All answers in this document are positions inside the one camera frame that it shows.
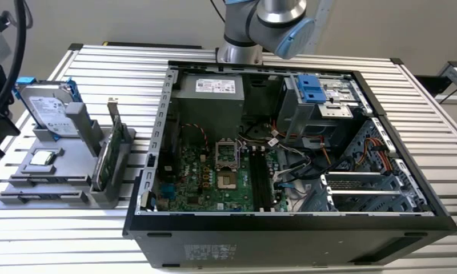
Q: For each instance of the green motherboard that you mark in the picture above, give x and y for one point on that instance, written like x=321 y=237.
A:
x=191 y=177

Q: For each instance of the blue plastic drive latch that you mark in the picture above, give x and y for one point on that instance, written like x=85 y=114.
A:
x=311 y=88

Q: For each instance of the dark RAM stick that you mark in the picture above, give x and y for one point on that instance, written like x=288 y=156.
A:
x=43 y=197
x=49 y=181

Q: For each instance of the CPU socket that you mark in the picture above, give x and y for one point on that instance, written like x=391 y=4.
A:
x=227 y=179

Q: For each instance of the black RAM slot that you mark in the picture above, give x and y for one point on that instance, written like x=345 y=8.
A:
x=268 y=179
x=259 y=179
x=255 y=179
x=264 y=179

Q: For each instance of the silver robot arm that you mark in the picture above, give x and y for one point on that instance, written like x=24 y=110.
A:
x=273 y=17

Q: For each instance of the black case fan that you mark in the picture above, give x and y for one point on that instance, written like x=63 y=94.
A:
x=173 y=137

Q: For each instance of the green graphics card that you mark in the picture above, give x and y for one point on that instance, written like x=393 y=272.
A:
x=112 y=148

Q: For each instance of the silver CPU chip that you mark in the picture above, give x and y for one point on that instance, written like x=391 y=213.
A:
x=43 y=157

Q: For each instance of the hard disk in blue carrier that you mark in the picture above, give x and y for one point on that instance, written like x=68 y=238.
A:
x=45 y=108

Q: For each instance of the grey parts rack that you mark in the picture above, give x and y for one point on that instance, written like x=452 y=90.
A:
x=107 y=201

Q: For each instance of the black PC case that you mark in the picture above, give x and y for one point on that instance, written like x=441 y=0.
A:
x=289 y=242

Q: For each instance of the grey power supply unit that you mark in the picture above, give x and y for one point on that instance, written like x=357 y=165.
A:
x=209 y=114

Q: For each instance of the black box beside table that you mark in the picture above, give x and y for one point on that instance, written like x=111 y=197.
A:
x=435 y=84

